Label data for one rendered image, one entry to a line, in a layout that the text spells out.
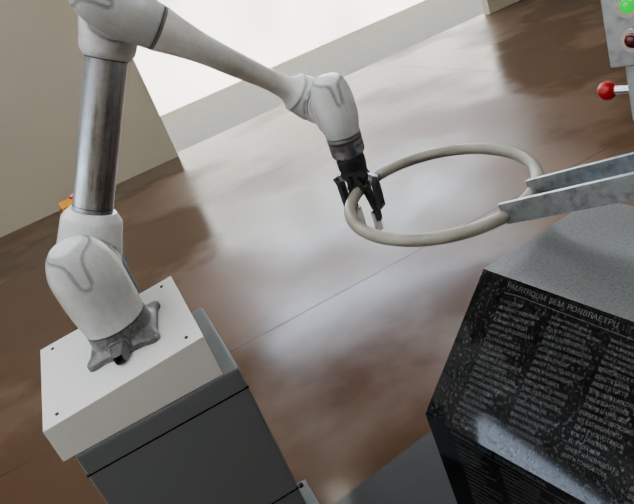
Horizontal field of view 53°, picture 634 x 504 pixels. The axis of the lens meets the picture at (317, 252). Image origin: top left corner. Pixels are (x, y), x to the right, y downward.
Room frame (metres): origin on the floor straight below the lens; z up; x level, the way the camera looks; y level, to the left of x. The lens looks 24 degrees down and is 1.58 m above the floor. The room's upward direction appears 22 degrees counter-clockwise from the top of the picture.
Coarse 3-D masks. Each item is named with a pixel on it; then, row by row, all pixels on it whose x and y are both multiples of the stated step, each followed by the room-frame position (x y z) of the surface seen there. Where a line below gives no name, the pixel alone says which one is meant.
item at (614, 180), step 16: (608, 160) 1.14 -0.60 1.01; (624, 160) 1.11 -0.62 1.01; (544, 176) 1.27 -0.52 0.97; (560, 176) 1.23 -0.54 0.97; (576, 176) 1.20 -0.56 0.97; (592, 176) 1.17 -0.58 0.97; (608, 176) 1.15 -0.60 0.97; (624, 176) 1.01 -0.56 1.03; (544, 192) 1.16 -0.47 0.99; (560, 192) 1.12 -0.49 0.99; (576, 192) 1.09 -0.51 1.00; (592, 192) 1.06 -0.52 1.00; (608, 192) 1.04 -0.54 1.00; (624, 192) 1.01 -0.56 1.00; (512, 208) 1.22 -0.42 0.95; (528, 208) 1.19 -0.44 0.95; (544, 208) 1.16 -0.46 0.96; (560, 208) 1.12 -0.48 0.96; (576, 208) 1.10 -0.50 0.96
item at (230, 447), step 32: (224, 352) 1.36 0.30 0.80; (224, 384) 1.26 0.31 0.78; (160, 416) 1.22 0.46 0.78; (192, 416) 1.24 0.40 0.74; (224, 416) 1.25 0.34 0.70; (256, 416) 1.27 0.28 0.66; (96, 448) 1.19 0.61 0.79; (128, 448) 1.20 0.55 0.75; (160, 448) 1.21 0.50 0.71; (192, 448) 1.23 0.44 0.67; (224, 448) 1.24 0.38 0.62; (256, 448) 1.26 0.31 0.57; (96, 480) 1.18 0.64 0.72; (128, 480) 1.19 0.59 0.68; (160, 480) 1.21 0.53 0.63; (192, 480) 1.22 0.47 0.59; (224, 480) 1.24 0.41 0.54; (256, 480) 1.25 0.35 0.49; (288, 480) 1.27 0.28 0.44
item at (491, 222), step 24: (456, 144) 1.66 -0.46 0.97; (480, 144) 1.61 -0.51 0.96; (384, 168) 1.67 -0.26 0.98; (528, 168) 1.41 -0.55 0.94; (360, 192) 1.59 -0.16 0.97; (528, 192) 1.28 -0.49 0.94; (504, 216) 1.23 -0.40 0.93; (384, 240) 1.31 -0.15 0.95; (408, 240) 1.27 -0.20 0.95; (432, 240) 1.24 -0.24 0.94; (456, 240) 1.23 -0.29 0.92
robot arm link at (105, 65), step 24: (96, 48) 1.58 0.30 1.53; (120, 48) 1.59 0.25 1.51; (96, 72) 1.59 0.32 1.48; (120, 72) 1.61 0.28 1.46; (96, 96) 1.59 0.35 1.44; (120, 96) 1.61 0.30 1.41; (96, 120) 1.58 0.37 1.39; (120, 120) 1.62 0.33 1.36; (96, 144) 1.58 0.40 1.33; (96, 168) 1.57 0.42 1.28; (96, 192) 1.57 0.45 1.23; (72, 216) 1.56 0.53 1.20; (96, 216) 1.56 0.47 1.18; (120, 240) 1.58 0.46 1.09
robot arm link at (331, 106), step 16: (320, 80) 1.58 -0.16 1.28; (336, 80) 1.56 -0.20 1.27; (320, 96) 1.56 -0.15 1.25; (336, 96) 1.55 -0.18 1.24; (352, 96) 1.58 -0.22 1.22; (320, 112) 1.57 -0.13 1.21; (336, 112) 1.55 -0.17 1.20; (352, 112) 1.56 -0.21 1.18; (320, 128) 1.60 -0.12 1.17; (336, 128) 1.55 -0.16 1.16; (352, 128) 1.56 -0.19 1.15
